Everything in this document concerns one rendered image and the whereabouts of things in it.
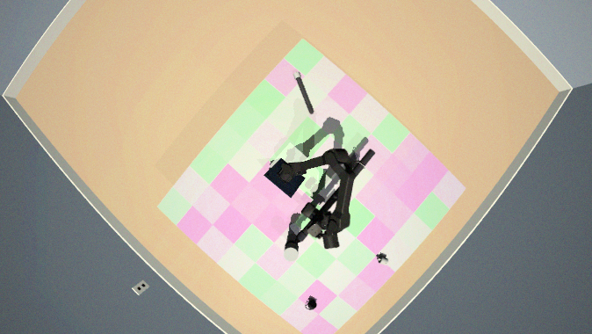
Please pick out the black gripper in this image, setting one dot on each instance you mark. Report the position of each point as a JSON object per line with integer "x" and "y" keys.
{"x": 311, "y": 212}

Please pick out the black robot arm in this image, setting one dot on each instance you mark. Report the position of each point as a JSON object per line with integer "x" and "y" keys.
{"x": 339, "y": 219}

